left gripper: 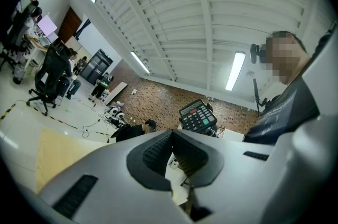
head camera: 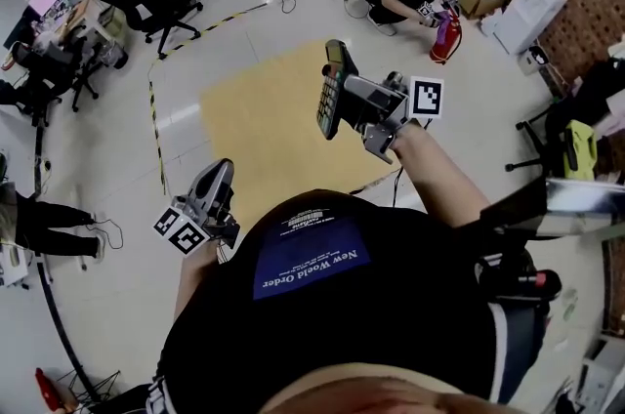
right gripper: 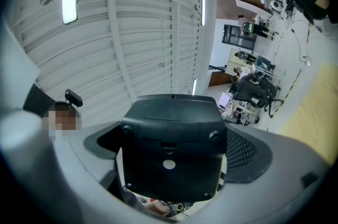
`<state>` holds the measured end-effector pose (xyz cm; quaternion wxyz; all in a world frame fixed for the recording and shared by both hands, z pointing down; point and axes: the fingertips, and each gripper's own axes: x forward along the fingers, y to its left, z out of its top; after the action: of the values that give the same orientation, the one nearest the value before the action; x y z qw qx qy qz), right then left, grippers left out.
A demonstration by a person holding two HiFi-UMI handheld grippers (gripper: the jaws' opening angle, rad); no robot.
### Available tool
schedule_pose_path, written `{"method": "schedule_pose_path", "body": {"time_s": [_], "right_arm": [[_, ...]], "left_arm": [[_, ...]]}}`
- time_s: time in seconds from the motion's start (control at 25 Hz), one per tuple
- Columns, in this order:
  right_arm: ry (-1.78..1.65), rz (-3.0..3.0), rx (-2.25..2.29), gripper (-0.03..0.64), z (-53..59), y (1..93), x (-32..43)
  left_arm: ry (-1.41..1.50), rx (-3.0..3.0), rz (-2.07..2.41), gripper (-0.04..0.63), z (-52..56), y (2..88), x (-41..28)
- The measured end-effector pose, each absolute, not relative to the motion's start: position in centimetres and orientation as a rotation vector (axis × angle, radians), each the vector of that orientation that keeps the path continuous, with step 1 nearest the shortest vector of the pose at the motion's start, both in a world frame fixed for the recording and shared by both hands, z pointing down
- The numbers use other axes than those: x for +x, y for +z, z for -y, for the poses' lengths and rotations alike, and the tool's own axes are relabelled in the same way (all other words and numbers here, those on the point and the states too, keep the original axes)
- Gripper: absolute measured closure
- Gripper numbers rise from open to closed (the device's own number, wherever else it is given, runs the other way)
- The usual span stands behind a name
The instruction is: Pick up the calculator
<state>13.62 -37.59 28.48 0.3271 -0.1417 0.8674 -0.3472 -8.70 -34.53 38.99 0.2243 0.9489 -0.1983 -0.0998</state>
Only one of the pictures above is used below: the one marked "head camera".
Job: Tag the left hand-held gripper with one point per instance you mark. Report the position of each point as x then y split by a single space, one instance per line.
212 187

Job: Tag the person's black printed t-shirt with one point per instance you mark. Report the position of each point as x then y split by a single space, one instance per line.
342 329

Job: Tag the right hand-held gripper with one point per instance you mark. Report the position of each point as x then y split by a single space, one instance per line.
376 102

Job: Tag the person's chin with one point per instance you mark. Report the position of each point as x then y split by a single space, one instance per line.
381 395

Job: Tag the black calculator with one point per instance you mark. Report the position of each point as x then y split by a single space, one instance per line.
328 104

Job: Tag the black metal frame stand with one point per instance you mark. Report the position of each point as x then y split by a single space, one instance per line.
576 207

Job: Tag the light wooden pedestal table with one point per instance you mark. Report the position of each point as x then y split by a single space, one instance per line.
263 119

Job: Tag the yellow-green jacket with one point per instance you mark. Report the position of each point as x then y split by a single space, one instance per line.
581 148

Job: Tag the yellow black striped floor strip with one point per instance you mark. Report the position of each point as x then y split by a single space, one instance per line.
155 129

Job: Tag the white desk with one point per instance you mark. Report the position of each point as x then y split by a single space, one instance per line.
12 265

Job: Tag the person's left forearm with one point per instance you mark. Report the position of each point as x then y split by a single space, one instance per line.
195 275

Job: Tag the small white box device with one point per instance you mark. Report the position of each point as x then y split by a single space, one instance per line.
533 60

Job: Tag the red fire extinguisher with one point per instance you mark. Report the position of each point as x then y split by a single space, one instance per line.
446 41

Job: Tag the person's right forearm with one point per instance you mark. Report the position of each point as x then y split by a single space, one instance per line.
439 178

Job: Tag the black belt pack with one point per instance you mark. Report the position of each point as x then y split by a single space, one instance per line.
512 277

